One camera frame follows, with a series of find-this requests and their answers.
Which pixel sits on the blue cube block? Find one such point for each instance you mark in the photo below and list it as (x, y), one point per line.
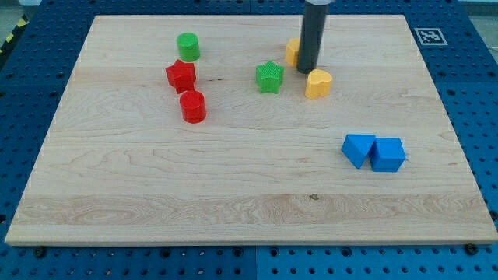
(387, 155)

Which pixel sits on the green cylinder block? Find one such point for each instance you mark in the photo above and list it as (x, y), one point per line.
(188, 47)

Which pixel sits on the yellow heart block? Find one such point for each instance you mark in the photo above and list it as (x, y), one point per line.
(318, 84)

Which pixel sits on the yellow hexagon block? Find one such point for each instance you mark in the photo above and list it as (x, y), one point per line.
(292, 51)

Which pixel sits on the green star block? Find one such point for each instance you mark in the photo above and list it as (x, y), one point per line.
(269, 77)

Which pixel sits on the wooden board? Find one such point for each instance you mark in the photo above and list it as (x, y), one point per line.
(121, 167)

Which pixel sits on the red star block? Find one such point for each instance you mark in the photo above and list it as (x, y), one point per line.
(181, 75)

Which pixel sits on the black bolt right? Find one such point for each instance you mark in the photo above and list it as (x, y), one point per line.
(471, 249)

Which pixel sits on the blue triangle block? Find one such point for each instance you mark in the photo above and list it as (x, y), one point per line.
(356, 147)

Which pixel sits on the black bolt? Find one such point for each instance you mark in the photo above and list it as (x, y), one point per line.
(39, 252)
(471, 249)

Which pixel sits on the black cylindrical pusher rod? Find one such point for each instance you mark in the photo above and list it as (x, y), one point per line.
(314, 16)

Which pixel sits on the black bolt left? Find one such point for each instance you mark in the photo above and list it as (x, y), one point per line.
(39, 252)

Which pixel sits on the red cylinder block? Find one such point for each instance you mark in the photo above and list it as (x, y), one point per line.
(193, 106)

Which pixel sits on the white fiducial marker tag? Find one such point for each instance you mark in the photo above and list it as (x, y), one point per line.
(429, 36)

